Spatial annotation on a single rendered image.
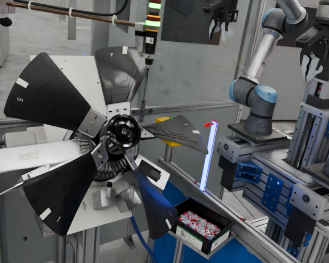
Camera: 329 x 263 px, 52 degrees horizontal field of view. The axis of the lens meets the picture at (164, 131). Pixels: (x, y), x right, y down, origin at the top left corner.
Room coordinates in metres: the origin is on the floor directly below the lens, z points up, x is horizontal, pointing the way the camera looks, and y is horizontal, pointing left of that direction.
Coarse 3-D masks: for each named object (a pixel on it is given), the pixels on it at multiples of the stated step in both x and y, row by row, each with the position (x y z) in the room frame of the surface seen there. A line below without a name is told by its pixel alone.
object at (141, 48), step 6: (138, 24) 1.10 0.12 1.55; (144, 24) 1.11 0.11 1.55; (138, 30) 1.10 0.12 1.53; (144, 30) 1.11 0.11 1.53; (144, 36) 1.10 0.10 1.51; (138, 42) 1.10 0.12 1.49; (144, 42) 1.10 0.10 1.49; (138, 48) 1.10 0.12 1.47; (144, 48) 1.11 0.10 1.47; (144, 54) 1.07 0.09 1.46; (150, 54) 1.08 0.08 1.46; (156, 54) 1.09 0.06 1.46
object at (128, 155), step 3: (126, 153) 1.01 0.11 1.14; (129, 153) 1.05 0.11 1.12; (126, 156) 0.99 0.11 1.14; (129, 156) 1.03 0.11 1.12; (132, 156) 1.06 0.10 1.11; (129, 159) 1.00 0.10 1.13; (129, 162) 0.98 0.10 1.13; (132, 162) 1.01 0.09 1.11; (135, 162) 1.05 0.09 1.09; (132, 165) 0.99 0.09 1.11; (135, 165) 1.02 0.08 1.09; (132, 168) 0.97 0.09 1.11; (135, 168) 1.00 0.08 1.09
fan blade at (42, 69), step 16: (32, 64) 1.01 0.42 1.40; (48, 64) 1.02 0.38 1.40; (16, 80) 0.98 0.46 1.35; (32, 80) 0.99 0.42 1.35; (48, 80) 1.00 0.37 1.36; (64, 80) 1.02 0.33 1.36; (16, 96) 0.97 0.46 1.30; (32, 96) 0.98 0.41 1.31; (48, 96) 0.99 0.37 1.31; (64, 96) 1.00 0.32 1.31; (80, 96) 1.02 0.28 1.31; (16, 112) 0.96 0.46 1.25; (32, 112) 0.98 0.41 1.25; (48, 112) 0.99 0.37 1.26; (64, 112) 1.00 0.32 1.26; (80, 112) 1.01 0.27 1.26; (64, 128) 1.01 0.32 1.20
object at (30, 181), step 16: (80, 160) 0.89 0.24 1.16; (48, 176) 0.80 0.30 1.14; (64, 176) 0.84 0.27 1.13; (80, 176) 0.88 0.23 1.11; (32, 192) 0.76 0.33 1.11; (48, 192) 0.79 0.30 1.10; (64, 192) 0.83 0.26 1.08; (80, 192) 0.89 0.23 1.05; (64, 208) 0.83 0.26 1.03; (48, 224) 0.77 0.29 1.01; (64, 224) 0.82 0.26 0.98
